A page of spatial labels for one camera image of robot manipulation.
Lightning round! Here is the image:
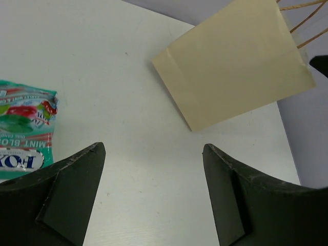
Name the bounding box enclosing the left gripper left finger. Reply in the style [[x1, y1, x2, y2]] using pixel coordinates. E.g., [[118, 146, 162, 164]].
[[1, 142, 106, 245]]

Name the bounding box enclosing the beige paper bag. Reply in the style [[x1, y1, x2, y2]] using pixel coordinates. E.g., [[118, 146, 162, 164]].
[[152, 1, 315, 131]]

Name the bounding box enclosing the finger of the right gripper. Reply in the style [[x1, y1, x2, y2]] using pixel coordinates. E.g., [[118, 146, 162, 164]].
[[310, 55, 328, 78]]

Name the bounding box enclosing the green Fox's mint candy bag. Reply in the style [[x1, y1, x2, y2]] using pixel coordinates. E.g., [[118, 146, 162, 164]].
[[1, 80, 58, 180]]

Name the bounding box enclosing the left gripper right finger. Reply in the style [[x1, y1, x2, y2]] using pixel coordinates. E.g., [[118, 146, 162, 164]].
[[202, 144, 327, 246]]

